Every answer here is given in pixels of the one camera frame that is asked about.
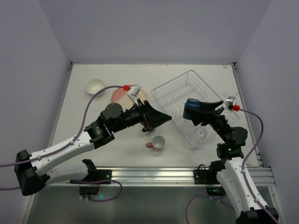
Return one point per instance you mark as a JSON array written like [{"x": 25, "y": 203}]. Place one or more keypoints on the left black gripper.
[{"x": 145, "y": 115}]

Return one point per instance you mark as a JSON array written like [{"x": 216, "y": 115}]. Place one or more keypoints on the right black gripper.
[{"x": 216, "y": 112}]

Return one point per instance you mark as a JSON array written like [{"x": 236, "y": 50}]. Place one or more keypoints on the blue mug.
[{"x": 191, "y": 104}]

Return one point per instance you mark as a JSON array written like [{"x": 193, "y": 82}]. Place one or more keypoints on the black mug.
[{"x": 148, "y": 129}]

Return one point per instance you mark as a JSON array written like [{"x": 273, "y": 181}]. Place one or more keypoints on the clear glass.
[{"x": 200, "y": 133}]

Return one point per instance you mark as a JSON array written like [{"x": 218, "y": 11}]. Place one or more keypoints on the pink mug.
[{"x": 157, "y": 143}]

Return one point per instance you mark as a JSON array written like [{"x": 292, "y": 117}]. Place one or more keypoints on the cream plate orange patch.
[{"x": 119, "y": 96}]

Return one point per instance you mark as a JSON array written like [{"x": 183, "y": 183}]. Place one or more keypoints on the white ceramic bowl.
[{"x": 93, "y": 86}]

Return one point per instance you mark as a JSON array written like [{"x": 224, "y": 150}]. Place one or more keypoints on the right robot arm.
[{"x": 231, "y": 171}]

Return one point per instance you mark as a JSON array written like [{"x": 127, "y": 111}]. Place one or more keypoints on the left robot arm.
[{"x": 36, "y": 170}]

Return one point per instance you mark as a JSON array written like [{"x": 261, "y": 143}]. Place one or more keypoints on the white wire dish rack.
[{"x": 172, "y": 95}]

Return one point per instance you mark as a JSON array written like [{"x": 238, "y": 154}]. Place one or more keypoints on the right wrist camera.
[{"x": 229, "y": 105}]

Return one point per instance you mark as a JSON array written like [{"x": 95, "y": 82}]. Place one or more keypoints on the aluminium mounting rail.
[{"x": 127, "y": 176}]

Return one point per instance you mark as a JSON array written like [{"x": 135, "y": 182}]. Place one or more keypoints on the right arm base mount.
[{"x": 203, "y": 176}]

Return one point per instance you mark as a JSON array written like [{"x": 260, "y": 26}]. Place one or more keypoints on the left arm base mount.
[{"x": 100, "y": 174}]

